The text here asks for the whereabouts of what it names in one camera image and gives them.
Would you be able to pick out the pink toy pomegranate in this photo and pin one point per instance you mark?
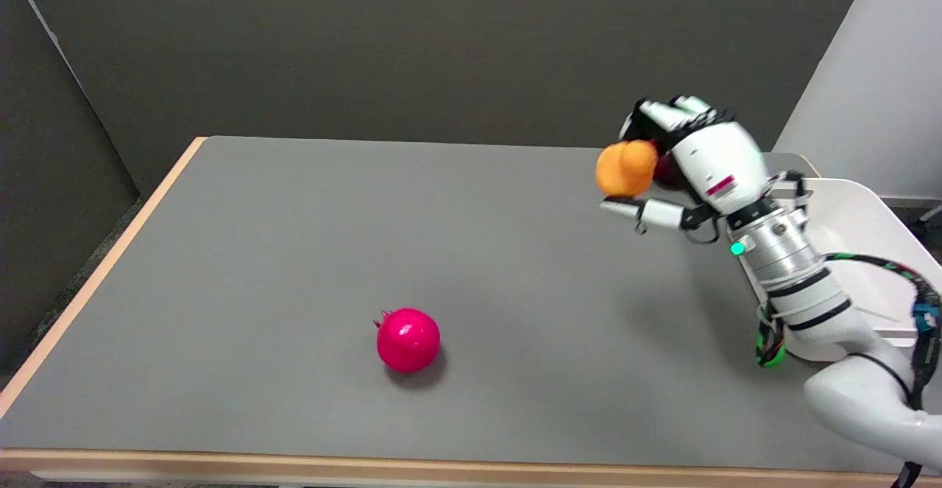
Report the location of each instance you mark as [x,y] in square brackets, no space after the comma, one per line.
[408,339]

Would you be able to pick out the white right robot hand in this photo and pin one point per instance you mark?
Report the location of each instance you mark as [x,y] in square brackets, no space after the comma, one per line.
[717,160]

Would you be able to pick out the white box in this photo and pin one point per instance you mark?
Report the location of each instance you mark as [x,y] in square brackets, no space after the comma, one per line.
[865,252]

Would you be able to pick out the orange toy fruit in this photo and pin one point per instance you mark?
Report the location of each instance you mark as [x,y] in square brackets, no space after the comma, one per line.
[625,167]

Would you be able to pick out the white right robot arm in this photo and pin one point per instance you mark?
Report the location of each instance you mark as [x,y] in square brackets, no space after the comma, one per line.
[831,319]

